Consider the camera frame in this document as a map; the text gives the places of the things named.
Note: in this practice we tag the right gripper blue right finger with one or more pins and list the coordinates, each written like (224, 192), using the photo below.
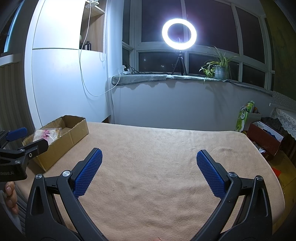
(244, 210)

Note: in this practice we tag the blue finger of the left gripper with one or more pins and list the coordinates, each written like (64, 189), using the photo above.
(25, 153)
(10, 136)

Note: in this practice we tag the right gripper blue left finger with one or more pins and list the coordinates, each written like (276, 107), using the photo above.
(53, 209)

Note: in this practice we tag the bagged sliced bread loaf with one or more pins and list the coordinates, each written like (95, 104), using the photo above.
(49, 134)

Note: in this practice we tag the person's left hand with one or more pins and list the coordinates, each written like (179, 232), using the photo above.
(11, 197)

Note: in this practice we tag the brown cardboard box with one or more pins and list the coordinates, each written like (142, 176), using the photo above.
(74, 129)

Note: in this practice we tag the red storage box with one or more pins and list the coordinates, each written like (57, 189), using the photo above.
(265, 137)

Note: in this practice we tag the white cabinet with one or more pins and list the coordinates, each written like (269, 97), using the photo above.
(60, 78)

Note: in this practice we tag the white lace cloth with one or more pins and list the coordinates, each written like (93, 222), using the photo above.
(287, 120)

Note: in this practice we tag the green white carton box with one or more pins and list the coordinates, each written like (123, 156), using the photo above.
(243, 114)

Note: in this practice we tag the black thermos bottle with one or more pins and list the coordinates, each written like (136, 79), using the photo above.
(87, 46)

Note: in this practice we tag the grey window sill cloth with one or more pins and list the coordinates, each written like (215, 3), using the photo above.
(129, 79)

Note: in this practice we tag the white power strip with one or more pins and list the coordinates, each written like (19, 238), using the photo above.
(123, 70)

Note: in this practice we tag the potted spider plant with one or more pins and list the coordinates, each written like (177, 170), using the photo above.
(219, 66)

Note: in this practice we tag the black tripod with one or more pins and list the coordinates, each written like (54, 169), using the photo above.
(181, 64)

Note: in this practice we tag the white ring light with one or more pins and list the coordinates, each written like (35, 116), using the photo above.
(179, 34)

